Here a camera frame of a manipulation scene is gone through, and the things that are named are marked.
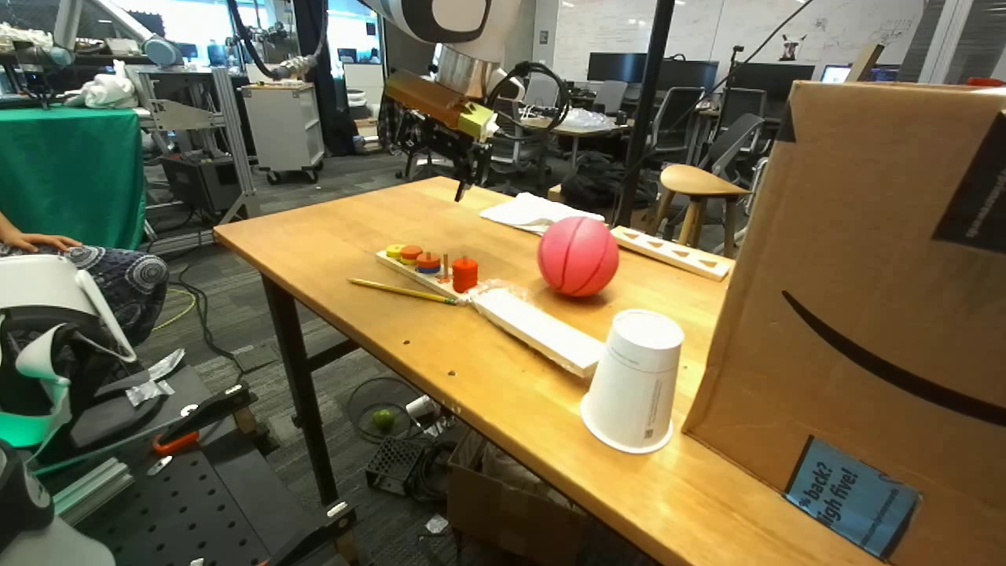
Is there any white wheeled cart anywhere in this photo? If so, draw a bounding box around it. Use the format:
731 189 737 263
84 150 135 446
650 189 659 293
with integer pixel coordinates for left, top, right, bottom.
240 76 329 189

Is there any small drone figure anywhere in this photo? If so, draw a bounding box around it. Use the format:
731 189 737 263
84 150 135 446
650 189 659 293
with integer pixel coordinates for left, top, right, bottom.
777 31 811 67

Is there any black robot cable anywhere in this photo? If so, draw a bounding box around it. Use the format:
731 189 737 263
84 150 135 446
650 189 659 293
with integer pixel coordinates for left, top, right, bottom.
484 56 575 136

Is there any black metal table frame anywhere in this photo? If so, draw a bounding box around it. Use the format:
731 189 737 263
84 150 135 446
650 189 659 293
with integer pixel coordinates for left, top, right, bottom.
258 273 357 530

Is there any long wooden peg tray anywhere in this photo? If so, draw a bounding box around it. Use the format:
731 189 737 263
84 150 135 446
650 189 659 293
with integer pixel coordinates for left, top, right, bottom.
606 223 738 282

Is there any orange handled tool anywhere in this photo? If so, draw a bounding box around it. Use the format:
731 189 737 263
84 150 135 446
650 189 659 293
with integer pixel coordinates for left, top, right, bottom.
149 421 212 461

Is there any white paper cup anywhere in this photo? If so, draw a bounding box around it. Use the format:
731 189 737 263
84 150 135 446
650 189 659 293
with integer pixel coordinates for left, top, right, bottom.
575 304 687 459

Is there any black vertical pole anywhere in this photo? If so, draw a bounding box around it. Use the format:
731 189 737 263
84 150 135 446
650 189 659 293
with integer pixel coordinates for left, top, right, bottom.
614 0 676 229

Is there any black wire basket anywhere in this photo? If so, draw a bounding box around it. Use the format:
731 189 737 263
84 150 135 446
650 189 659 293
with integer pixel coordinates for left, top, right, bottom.
344 374 424 446

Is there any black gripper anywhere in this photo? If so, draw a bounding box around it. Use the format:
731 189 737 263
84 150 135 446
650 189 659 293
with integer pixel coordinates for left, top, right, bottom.
443 130 497 203

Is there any green table cloth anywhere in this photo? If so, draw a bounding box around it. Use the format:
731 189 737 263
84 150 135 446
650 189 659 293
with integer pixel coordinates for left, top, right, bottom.
0 102 149 253

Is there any large brown cardboard shipping box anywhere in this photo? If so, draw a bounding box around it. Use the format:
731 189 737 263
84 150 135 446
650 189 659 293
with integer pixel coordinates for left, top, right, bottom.
679 79 1006 566

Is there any round wooden stool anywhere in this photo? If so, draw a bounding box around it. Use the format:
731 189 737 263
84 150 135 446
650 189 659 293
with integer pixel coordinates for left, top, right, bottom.
650 160 751 251

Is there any patterned trouser leg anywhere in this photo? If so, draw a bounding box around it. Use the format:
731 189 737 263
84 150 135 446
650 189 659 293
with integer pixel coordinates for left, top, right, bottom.
59 242 172 353

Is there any person hand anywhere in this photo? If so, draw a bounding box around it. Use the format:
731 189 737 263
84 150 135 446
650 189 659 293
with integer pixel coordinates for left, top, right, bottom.
0 209 82 256

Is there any yellow pencil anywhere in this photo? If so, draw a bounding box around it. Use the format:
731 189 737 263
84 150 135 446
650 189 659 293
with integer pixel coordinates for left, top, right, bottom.
347 273 462 307

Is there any white VR headset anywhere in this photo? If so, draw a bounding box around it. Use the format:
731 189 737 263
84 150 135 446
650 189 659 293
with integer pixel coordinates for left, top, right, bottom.
0 251 142 424

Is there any wrist camera wooden mount block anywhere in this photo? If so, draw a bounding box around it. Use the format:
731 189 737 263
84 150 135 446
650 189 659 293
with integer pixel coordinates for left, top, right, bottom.
383 72 501 143

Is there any black office chair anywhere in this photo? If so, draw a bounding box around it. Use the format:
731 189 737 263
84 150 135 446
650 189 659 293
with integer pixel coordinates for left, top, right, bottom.
643 80 738 163

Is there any red ring stack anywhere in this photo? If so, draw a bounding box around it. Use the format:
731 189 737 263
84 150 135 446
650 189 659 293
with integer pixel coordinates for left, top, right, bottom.
448 251 484 294

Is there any black computer monitor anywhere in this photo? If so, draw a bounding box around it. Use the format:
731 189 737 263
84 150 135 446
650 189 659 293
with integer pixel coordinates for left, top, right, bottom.
726 58 817 109
585 49 653 87

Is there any black perforated platform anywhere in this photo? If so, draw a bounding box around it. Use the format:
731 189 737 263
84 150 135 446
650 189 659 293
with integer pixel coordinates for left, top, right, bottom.
55 362 362 566

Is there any pink rubber ball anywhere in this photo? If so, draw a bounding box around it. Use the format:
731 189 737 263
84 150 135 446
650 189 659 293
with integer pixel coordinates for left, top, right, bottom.
534 212 623 304

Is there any open cardboard box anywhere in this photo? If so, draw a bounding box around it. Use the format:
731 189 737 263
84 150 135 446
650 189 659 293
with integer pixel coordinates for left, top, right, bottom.
443 457 592 566

